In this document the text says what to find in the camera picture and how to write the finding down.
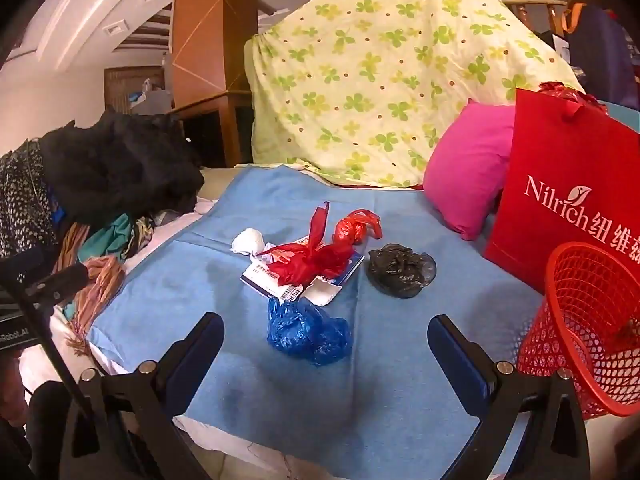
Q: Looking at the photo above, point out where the floral yellow-green sheet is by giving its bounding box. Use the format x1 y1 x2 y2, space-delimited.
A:
243 0 586 188

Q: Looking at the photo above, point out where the wooden cabinet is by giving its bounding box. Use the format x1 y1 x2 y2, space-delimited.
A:
172 91 253 168

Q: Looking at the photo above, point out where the black white spotted cloth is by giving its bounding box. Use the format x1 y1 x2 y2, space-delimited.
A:
0 145 61 261

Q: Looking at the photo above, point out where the shiny red plastic bag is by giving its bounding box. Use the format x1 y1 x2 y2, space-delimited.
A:
537 80 608 107

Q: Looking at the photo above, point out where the teal cloth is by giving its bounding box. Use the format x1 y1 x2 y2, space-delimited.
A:
77 212 133 263

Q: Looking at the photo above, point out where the torn red plastic bag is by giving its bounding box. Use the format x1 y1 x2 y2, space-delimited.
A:
260 201 353 286

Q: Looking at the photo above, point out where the black plastic bag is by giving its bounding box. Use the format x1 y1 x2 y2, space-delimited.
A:
367 243 438 300

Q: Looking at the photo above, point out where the white tissue ball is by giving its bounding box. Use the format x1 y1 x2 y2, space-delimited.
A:
230 228 266 254

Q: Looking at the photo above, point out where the pile of dark clothes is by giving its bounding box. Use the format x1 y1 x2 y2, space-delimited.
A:
20 197 221 411

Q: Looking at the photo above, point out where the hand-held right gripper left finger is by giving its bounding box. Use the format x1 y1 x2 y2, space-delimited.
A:
59 311 226 480

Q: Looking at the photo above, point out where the black cable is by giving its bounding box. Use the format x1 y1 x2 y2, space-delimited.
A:
12 287 97 421

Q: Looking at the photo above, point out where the grey cardboard box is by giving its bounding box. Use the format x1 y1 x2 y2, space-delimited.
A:
131 89 173 113

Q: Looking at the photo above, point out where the olive patterned cloth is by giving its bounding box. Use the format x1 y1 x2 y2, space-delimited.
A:
127 216 157 258

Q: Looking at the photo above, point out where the striped orange scarf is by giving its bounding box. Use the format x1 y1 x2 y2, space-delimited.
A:
52 222 126 356

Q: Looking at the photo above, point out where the pink pillow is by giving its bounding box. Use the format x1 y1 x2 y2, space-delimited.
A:
422 100 518 241

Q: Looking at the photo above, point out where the brown lattice screen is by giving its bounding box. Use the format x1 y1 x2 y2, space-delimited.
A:
104 66 167 111

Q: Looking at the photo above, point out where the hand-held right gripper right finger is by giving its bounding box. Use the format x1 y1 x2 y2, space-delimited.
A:
427 314 591 480

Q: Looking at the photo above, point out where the blue white toothpaste box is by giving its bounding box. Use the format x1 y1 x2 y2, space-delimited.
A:
241 234 365 307

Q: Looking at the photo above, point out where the black fuzzy garment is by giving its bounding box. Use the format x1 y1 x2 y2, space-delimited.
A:
37 110 206 223

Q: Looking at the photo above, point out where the orange wooden pillar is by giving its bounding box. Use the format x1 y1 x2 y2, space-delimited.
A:
170 0 258 111

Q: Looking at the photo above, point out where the red mesh basket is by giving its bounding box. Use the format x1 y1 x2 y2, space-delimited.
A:
516 241 640 420

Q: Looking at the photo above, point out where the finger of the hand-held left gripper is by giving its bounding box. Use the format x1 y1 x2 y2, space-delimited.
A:
25 261 103 303
0 246 48 286

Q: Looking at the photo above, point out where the knotted red plastic bag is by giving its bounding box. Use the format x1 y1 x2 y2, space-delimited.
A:
332 208 385 247

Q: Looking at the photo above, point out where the blue plastic bag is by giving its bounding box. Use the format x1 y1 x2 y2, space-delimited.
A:
266 297 352 367

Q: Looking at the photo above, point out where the red shopping bag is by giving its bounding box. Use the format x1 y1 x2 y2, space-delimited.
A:
482 87 640 296

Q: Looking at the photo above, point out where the blue blanket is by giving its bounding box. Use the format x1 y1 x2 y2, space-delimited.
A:
87 164 551 480

